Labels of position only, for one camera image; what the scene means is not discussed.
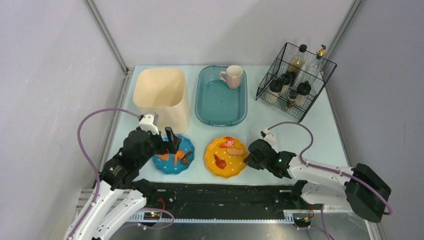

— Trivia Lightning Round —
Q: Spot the dark sauce bottle red label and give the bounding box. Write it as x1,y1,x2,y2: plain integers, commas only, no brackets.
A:
287,44,307,75

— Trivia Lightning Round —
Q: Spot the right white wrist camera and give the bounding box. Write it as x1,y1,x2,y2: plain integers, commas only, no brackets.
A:
260,128,277,147

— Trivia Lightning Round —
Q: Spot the clear glass bottle gold stopper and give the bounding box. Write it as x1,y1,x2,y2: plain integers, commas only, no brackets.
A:
305,44,327,78

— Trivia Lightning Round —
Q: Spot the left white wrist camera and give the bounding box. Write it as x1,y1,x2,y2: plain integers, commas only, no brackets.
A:
138,112,160,135

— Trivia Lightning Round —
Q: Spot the orange shredded food piece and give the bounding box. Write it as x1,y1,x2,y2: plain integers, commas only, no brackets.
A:
155,153,170,161

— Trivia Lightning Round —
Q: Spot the pink ceramic mug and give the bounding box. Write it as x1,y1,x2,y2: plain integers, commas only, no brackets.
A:
219,65,244,89

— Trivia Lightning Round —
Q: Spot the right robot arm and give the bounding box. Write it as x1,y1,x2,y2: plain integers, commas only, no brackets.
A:
244,139,392,223

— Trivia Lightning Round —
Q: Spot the black wire rack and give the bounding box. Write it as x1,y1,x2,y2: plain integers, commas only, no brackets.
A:
255,42,337,123

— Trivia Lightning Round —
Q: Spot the teal transparent plastic tub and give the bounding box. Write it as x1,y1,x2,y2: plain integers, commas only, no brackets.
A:
194,65,248,127

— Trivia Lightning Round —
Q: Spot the blue polka dot plate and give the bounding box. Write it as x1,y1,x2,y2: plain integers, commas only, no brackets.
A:
152,134,195,175

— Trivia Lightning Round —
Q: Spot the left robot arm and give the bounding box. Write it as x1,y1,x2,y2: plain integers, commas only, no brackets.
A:
65,127,182,240

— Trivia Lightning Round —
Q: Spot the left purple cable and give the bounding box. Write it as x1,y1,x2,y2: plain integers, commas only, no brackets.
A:
76,107,142,240

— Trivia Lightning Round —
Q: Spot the cream plastic waste bin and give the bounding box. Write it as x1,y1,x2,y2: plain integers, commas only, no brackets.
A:
133,67,191,134

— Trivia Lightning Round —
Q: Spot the orange polka dot plate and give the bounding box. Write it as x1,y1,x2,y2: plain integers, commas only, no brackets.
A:
203,136,249,179

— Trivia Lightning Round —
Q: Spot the purple cable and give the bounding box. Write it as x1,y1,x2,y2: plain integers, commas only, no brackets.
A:
267,121,394,216
76,107,142,240

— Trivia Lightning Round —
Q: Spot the small pepper shaker black lid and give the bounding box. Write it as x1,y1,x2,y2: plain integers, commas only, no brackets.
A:
286,89,298,109

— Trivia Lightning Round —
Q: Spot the white granule shaker black lid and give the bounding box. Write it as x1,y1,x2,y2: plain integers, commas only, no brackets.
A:
295,81,312,106
268,78,283,104

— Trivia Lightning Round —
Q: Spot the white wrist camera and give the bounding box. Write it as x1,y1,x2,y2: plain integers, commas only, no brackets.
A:
260,128,277,147
138,112,160,135

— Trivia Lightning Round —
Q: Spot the red shrimp toy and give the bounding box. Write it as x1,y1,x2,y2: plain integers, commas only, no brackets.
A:
219,136,235,149

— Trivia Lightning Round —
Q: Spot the red chili pepper toy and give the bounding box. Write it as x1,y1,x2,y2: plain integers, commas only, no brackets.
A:
213,154,227,169

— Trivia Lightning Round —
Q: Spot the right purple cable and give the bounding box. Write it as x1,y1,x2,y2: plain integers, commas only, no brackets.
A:
267,121,394,216

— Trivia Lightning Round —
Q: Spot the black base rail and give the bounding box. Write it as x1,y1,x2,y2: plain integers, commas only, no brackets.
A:
131,179,321,221

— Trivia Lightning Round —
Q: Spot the pink salmon slice toy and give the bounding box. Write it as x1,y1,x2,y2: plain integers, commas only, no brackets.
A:
226,147,245,156

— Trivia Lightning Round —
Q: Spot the orange chicken drumstick toy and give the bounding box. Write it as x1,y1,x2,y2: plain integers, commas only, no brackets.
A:
174,150,186,166

